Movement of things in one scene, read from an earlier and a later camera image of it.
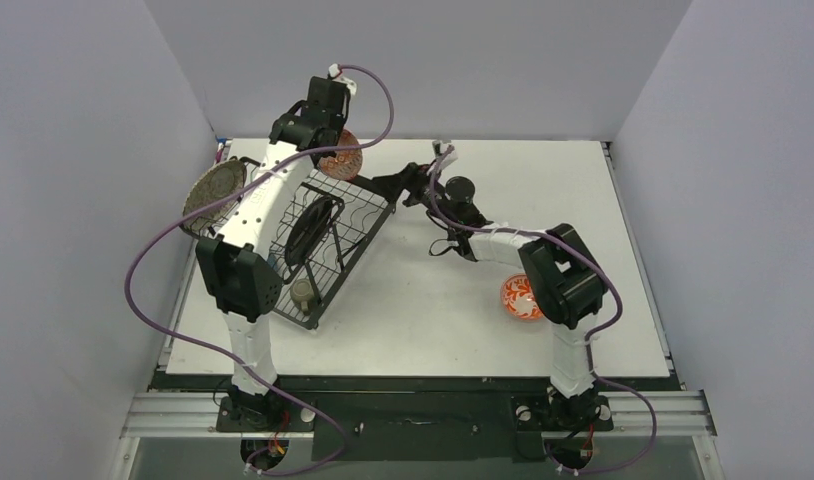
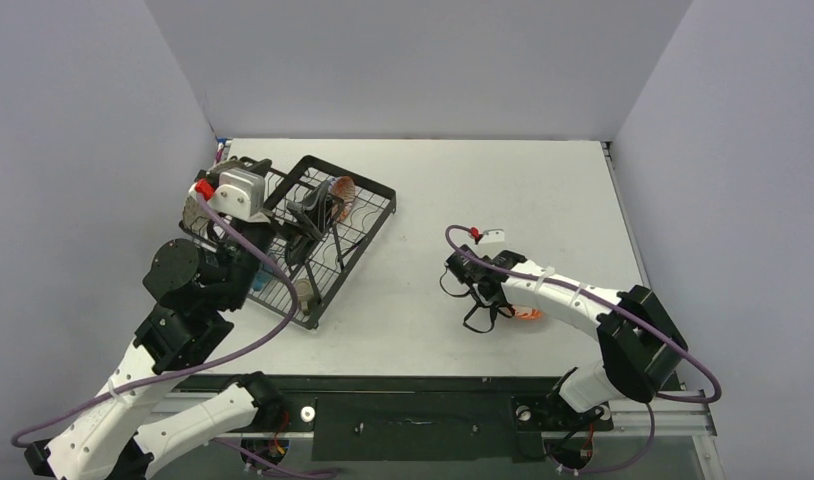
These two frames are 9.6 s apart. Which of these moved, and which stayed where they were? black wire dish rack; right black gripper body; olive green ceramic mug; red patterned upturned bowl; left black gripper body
Moved: right black gripper body; red patterned upturned bowl; left black gripper body
Stayed: black wire dish rack; olive green ceramic mug
